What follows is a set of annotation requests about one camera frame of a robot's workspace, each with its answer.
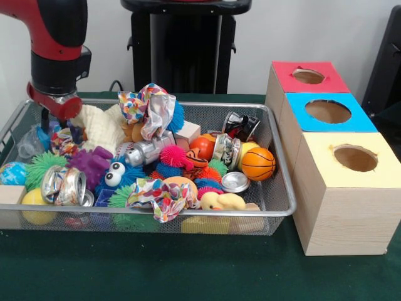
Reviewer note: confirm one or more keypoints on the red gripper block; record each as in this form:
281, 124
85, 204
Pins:
62, 109

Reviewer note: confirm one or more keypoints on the clear plastic bottle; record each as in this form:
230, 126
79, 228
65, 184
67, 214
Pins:
28, 144

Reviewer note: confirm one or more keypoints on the cream waffle cloth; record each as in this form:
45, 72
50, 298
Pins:
100, 128

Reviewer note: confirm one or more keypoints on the orange toy basketball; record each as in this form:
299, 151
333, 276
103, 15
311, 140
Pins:
258, 164

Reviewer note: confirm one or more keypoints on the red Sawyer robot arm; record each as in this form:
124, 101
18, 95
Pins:
53, 37

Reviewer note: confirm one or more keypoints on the wooden box with three holes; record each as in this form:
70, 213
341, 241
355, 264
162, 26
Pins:
351, 219

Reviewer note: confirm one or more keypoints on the green spiky rubber ball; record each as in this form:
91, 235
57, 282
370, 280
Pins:
40, 169

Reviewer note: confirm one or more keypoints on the purple knobby rubber ball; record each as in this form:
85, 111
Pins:
91, 164

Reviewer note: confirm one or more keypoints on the crushed silver drink can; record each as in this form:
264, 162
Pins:
64, 186

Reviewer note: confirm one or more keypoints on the blue globe ball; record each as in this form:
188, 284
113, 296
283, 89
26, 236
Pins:
12, 173

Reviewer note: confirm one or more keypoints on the yellow ball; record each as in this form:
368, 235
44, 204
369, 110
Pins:
31, 197

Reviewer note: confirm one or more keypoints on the silver toy robot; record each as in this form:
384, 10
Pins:
141, 153

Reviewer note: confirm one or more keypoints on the blue spiky rubber ball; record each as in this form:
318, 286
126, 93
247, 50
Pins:
177, 116

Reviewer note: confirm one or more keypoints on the dark green side tablecloth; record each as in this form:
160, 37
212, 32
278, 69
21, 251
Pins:
391, 125

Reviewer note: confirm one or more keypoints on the black upright panel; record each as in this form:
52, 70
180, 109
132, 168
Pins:
387, 62

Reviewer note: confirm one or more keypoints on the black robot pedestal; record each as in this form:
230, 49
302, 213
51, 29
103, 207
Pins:
188, 47

